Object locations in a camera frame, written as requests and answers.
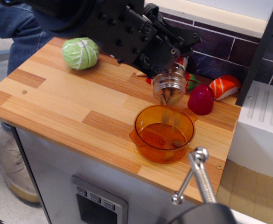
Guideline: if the grey oven control panel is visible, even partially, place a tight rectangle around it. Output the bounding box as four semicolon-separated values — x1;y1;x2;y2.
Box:
70;176;128;224

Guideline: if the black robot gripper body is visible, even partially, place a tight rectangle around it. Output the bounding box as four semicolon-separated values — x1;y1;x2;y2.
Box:
133;3;201;78

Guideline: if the red toy chili pepper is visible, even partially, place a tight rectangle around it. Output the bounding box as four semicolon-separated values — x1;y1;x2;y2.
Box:
146;72;201;95

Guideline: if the person leg in jeans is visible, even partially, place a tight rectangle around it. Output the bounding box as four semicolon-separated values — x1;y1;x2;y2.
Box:
0;3;53;75

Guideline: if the metal clamp screw handle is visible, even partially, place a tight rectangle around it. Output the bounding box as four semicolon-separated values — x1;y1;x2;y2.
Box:
171;147;218;205

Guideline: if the orange transparent plastic pot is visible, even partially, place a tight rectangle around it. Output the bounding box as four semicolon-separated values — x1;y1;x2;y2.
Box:
130;105;197;164

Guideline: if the clear almond jar red label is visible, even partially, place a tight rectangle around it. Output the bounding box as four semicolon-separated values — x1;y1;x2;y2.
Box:
151;56;188;106

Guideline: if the toy salmon sushi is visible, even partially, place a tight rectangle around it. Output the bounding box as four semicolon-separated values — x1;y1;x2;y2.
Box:
209;75;241;101

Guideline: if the black metal shelf post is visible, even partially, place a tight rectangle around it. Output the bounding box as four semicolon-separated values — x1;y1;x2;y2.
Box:
235;11;273;106

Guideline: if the dark red toy dome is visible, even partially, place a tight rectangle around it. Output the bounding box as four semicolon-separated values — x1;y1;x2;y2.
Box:
188;84;214;115

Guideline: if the black clamp body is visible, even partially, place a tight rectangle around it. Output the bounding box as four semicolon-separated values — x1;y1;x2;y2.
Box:
168;203;237;224

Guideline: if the grey toy oven cabinet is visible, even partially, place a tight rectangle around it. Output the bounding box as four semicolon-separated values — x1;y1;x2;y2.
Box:
12;128;194;224

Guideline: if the brown almond in pot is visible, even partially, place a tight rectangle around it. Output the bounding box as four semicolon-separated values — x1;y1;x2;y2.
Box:
172;139;185;148

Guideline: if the green toy cabbage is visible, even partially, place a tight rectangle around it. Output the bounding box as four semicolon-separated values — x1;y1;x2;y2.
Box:
62;37;99;70

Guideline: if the white toy sink unit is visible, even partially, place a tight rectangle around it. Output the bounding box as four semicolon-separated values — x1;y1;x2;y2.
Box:
228;81;273;177

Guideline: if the toy ice cream cone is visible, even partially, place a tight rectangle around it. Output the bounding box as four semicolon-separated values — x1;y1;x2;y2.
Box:
136;72;147;77

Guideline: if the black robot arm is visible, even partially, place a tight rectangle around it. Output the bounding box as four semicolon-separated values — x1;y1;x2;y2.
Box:
0;0;201;77

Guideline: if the beige sneaker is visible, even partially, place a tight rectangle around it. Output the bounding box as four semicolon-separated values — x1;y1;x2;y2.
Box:
0;128;39;203

